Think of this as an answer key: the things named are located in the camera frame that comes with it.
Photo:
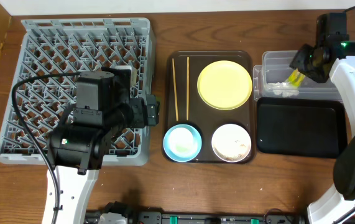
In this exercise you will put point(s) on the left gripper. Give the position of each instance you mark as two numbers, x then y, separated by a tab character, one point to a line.
152	110

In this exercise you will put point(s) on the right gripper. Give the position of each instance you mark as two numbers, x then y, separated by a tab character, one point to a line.
303	62

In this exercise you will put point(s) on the green snack wrapper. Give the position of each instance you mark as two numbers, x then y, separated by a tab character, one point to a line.
296	78

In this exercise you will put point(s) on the wooden chopstick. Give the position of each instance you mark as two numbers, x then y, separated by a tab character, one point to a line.
175	90
188	89

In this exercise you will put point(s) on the white tissue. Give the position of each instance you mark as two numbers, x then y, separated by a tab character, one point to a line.
283	89

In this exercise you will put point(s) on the light blue bowl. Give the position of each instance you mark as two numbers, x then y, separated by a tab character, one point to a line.
182	143

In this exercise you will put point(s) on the white pink bowl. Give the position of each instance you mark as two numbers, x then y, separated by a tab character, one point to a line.
231	143

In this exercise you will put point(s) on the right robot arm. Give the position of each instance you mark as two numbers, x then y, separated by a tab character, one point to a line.
333	59

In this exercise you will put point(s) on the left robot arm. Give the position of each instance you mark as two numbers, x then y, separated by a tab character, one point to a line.
76	147

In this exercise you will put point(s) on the clear plastic bin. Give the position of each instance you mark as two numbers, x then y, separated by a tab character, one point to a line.
275	68

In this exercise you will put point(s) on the dark brown serving tray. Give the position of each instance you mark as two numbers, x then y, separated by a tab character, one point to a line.
201	116

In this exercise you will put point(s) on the black rectangular tray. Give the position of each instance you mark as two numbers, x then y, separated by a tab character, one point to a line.
301	127

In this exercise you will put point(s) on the yellow round plate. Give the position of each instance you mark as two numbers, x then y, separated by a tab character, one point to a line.
224	85

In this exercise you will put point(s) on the grey plastic dish rack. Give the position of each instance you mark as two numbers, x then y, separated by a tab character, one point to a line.
67	46

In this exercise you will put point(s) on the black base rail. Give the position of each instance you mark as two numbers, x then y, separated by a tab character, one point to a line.
118	212

